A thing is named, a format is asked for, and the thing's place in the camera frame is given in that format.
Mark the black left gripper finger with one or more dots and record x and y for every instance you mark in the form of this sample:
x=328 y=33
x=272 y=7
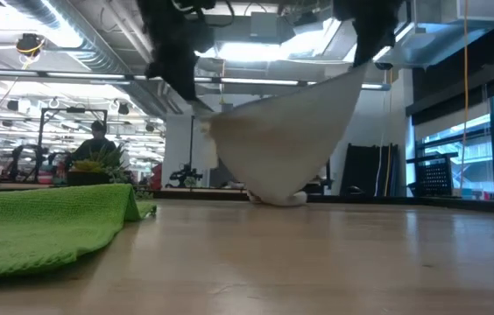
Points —
x=166 y=65
x=188 y=74

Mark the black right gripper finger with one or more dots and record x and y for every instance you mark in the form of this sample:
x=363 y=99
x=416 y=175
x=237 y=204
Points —
x=364 y=44
x=383 y=39

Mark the light grey microfiber towel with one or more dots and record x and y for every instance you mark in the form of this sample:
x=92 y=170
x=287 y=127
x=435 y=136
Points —
x=282 y=144

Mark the green microfiber towel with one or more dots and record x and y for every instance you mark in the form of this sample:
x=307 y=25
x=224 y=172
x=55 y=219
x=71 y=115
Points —
x=32 y=223

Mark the background black robot arm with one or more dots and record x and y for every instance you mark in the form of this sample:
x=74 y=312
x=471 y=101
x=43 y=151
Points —
x=183 y=176

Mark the person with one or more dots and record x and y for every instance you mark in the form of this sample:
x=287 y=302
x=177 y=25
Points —
x=93 y=146

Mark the black folded panels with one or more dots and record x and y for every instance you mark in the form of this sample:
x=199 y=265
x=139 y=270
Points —
x=361 y=170

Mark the potted succulent plant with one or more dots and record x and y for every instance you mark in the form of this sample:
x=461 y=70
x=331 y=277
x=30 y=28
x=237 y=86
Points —
x=85 y=177

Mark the black perforated cart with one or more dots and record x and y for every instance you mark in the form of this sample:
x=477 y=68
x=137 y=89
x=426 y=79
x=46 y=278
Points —
x=435 y=177

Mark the black aluminium table frame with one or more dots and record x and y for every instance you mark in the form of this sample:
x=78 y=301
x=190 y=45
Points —
x=404 y=201

